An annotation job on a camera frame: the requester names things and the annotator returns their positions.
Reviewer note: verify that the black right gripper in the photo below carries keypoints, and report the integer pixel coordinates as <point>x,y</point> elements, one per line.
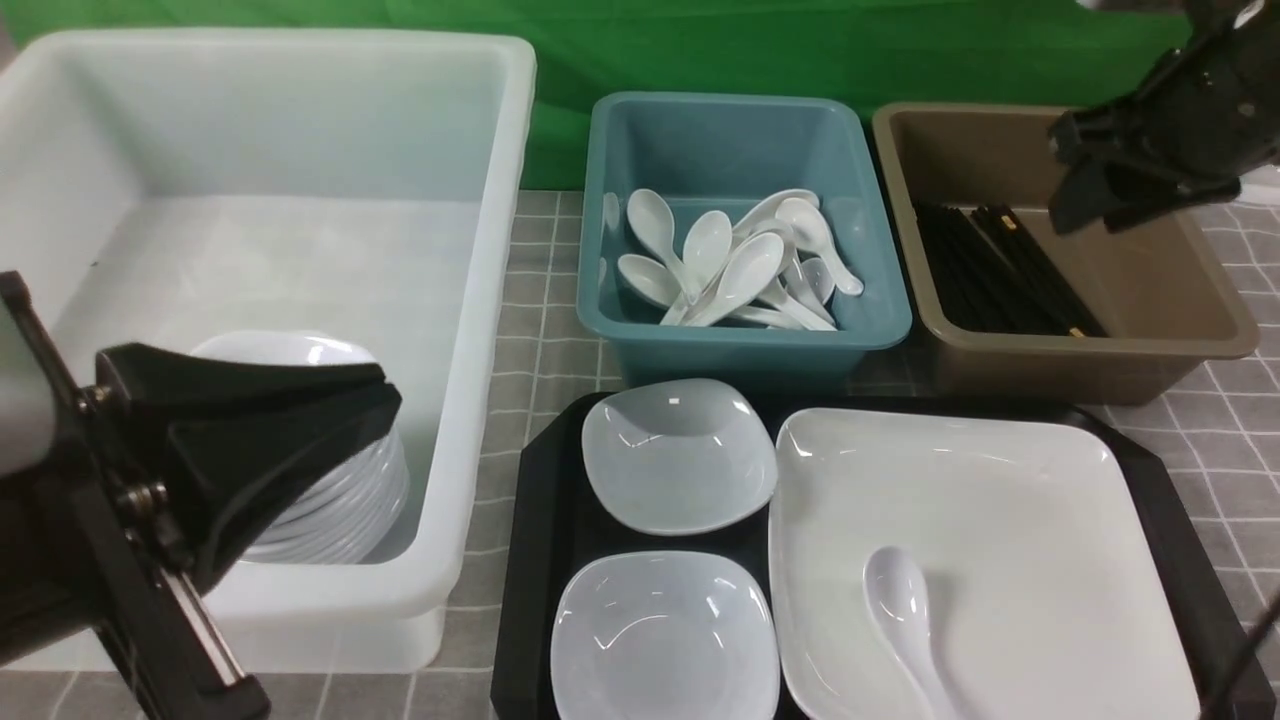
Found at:
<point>1206,114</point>

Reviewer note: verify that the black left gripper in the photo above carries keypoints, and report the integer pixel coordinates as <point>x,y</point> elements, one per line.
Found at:
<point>125,501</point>

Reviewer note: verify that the large white square plate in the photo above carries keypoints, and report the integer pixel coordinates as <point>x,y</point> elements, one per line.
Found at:
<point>1045,598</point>

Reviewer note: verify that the small white bowl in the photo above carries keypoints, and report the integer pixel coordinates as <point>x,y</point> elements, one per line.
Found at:
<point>664,635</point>
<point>679,458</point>

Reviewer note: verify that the white ceramic spoon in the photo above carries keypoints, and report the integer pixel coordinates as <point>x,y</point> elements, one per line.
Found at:
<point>896,596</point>

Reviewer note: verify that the green backdrop cloth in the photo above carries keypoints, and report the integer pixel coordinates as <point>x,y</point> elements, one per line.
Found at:
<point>861,53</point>

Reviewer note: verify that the stack of white bowls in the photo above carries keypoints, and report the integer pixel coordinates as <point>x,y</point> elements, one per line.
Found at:
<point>344,516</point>

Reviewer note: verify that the black chopsticks in bin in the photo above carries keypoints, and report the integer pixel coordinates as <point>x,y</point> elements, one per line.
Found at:
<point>992,276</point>

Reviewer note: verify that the brown plastic bin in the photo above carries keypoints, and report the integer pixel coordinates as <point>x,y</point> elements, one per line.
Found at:
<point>1165,303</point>

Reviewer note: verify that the large white plastic tub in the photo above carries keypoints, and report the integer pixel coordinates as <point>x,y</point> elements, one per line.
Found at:
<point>171,185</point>

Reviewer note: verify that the grey checked tablecloth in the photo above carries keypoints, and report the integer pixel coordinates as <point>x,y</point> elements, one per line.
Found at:
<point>540,340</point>

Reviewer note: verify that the pile of white spoons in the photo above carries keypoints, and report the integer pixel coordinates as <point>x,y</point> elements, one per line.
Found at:
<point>776,266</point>

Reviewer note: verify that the teal plastic bin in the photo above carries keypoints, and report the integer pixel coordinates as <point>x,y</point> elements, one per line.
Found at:
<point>706,152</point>

